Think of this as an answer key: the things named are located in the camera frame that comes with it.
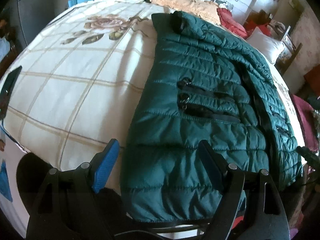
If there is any dark green quilted jacket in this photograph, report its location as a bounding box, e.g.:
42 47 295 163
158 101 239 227
120 11 303 223

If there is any cream floral checked bedspread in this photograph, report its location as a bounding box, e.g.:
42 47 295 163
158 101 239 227
0 0 308 240

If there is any maroon blanket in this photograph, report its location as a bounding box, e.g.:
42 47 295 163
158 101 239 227
290 94 319 153

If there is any wooden chair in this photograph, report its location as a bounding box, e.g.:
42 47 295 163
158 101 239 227
245 10 303 75

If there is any white square pillow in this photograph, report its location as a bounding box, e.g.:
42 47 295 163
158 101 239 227
246 27 284 64

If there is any red heart-shaped cushion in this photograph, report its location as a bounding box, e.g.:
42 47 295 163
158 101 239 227
217 8 248 39

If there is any framed photo on headboard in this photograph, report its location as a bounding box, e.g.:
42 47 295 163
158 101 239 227
211 0 234 11

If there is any grey refrigerator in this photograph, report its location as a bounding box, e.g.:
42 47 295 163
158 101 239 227
1 0 69 52

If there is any peach fringed pillow cover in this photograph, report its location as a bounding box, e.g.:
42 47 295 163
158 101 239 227
150 0 221 25

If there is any framed picture on wall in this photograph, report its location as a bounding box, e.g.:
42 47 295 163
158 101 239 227
289 0 304 14

